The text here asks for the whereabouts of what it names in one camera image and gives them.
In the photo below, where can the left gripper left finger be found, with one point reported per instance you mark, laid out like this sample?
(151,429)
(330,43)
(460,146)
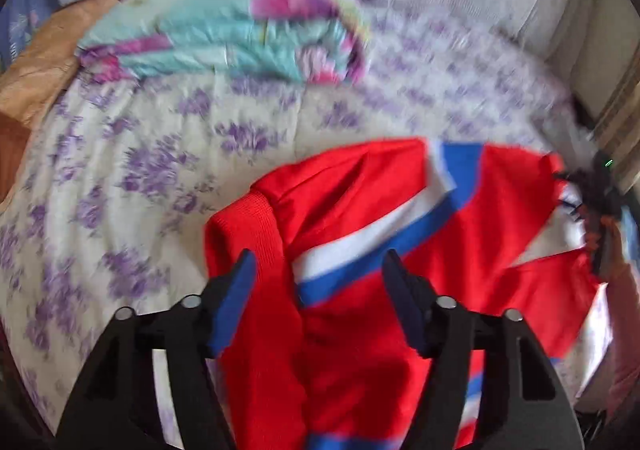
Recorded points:
(113,402)

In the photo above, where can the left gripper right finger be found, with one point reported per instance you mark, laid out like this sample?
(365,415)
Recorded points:
(522,402)

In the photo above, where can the folded turquoise floral blanket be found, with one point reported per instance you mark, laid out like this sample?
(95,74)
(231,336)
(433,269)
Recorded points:
(302,41)

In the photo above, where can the red blue white pants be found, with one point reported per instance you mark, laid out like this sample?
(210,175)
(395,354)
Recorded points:
(319,359)

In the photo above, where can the pink sleeved right forearm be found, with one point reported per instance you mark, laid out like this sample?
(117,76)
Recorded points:
(622,293)

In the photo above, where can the purple floral bed sheet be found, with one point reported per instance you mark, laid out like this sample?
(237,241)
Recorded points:
(117,189)

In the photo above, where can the beige striped curtain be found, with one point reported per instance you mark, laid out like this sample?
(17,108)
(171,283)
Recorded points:
(618,127)

